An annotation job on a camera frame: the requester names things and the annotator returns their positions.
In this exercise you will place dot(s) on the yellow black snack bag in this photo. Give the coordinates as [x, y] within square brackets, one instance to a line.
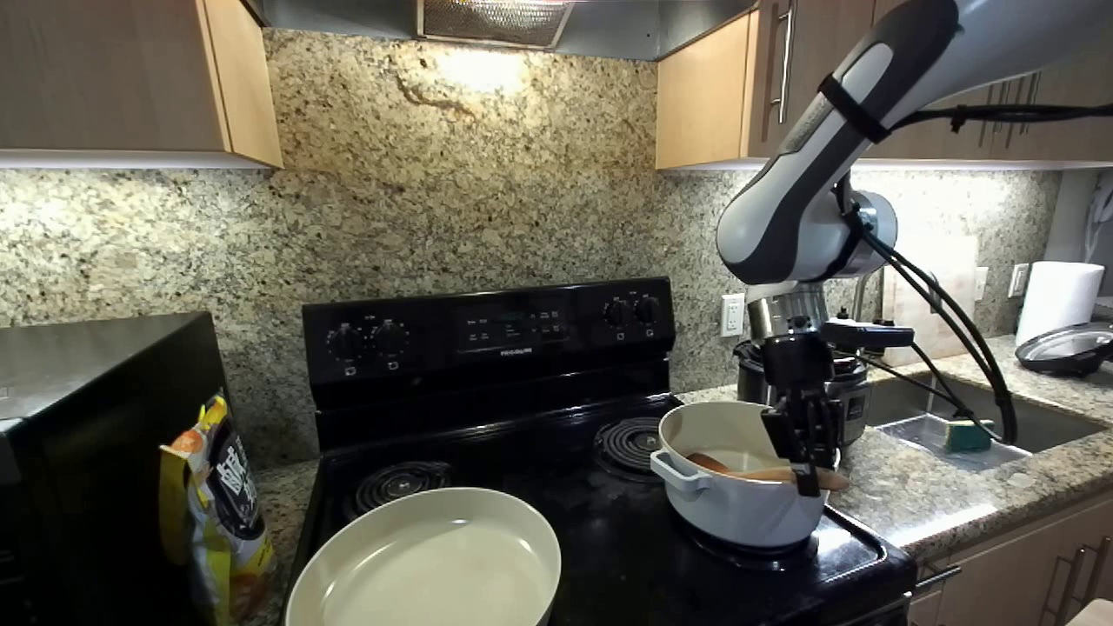
[219, 523]

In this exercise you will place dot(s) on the green yellow sponge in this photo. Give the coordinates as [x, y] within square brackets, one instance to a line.
[968, 435]

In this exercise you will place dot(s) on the black electric stove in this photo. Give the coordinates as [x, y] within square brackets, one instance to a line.
[487, 334]

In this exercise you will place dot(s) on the pale cutting board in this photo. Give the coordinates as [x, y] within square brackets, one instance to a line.
[958, 292]

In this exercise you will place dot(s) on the silver pressure cooker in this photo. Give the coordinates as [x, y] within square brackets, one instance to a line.
[857, 403]

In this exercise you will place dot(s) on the steel range hood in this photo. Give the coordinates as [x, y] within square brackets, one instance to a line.
[350, 13]

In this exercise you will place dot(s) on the grey sink tray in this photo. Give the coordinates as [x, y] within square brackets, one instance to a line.
[917, 432]

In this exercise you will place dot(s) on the black microwave oven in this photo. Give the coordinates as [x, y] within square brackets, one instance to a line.
[90, 463]

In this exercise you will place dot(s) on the white wall outlet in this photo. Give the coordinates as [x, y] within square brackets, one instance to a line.
[1018, 281]
[731, 315]

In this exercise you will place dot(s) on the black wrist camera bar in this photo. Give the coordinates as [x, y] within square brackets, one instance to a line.
[872, 331]

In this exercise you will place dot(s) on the steel kitchen sink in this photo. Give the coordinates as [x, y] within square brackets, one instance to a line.
[1043, 420]

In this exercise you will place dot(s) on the white paper towel roll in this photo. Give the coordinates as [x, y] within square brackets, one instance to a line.
[1058, 301]

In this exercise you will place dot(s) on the wooden wall cabinet above microwave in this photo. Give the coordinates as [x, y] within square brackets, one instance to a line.
[117, 70]

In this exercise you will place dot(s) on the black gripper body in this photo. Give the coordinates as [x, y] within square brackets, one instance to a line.
[800, 389]

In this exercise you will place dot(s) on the wooden base cabinet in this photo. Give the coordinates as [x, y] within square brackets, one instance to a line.
[1010, 570]

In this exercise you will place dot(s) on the black pressure cooker lid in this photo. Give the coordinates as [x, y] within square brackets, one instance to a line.
[1067, 350]

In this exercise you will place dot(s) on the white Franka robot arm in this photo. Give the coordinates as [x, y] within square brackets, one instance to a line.
[813, 187]

